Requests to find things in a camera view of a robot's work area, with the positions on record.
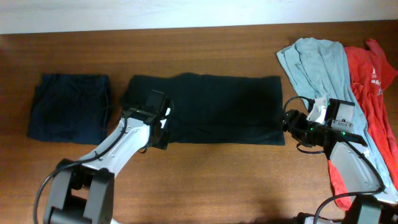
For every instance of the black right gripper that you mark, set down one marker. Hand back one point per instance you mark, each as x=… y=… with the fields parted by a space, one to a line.
x=293 y=124

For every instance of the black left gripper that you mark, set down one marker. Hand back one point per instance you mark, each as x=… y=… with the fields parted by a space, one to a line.
x=163 y=140

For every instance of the dark green shirt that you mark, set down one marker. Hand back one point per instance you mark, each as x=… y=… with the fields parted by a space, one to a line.
x=210 y=109

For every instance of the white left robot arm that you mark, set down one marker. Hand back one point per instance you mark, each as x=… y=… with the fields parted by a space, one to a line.
x=82 y=191

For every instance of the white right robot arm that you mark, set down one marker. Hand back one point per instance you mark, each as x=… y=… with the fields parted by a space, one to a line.
x=332 y=129

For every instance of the light blue shirt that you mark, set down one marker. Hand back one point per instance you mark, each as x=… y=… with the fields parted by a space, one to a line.
x=318 y=68

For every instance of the red shirt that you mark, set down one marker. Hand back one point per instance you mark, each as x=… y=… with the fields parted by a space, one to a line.
x=371 y=74

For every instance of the folded navy blue shirt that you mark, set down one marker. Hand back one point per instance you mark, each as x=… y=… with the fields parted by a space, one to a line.
x=70 y=108

